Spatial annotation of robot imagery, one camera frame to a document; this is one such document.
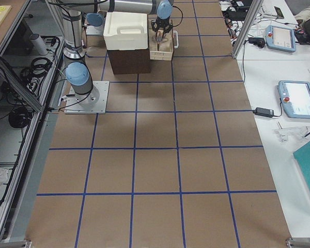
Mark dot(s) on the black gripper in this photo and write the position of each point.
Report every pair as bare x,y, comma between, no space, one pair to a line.
161,25

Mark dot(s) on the grey orange scissors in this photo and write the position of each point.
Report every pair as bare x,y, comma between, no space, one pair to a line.
162,44

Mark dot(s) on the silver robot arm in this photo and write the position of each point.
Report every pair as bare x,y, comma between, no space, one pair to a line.
77,72

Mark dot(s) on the dark brown drawer cabinet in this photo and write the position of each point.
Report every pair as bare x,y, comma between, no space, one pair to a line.
130,61

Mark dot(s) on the white plastic tray box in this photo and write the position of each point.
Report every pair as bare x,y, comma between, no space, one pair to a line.
126,31

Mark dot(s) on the white cylinder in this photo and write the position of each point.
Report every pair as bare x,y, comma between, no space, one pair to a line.
38,43

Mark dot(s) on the far blue teach pendant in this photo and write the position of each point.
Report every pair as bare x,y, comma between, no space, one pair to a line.
280,38

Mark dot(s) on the blue teach pendant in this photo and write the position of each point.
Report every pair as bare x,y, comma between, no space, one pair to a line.
295,98
280,38

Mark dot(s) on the black power adapter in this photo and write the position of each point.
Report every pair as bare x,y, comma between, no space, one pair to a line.
264,112

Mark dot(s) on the near blue teach pendant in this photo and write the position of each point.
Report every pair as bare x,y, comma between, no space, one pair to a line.
295,98

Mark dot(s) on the clear acrylic part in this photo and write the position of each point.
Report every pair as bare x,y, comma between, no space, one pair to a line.
301,133

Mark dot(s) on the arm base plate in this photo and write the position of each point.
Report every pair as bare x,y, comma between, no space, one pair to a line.
95,103

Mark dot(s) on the aluminium frame post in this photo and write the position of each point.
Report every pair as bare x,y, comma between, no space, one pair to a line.
249,20

